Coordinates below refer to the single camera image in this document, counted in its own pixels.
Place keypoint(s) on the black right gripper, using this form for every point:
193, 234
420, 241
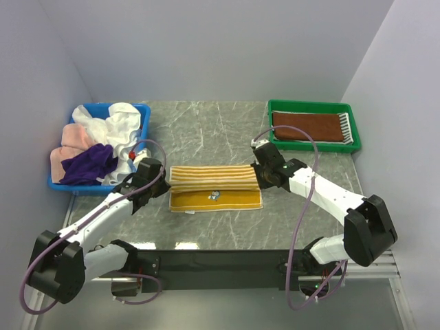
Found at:
263, 184

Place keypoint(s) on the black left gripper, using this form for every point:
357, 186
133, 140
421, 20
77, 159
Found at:
163, 188

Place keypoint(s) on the cream yellow striped towel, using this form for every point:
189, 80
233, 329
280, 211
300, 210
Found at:
214, 188

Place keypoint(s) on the brown towel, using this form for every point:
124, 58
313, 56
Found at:
322, 127

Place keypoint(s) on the green white striped towel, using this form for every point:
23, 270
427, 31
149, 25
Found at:
346, 129

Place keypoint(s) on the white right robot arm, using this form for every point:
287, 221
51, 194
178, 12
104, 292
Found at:
368, 228

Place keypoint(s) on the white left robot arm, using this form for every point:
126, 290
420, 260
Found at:
62, 262

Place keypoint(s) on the purple towel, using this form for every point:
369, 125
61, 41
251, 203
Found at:
90, 167

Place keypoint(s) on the green plastic tray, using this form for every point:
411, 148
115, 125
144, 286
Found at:
291, 138

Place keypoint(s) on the pink towel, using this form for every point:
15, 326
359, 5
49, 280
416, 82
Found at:
74, 141

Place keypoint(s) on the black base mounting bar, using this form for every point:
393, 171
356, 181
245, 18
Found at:
212, 269

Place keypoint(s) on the aluminium frame rail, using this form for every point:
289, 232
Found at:
384, 268

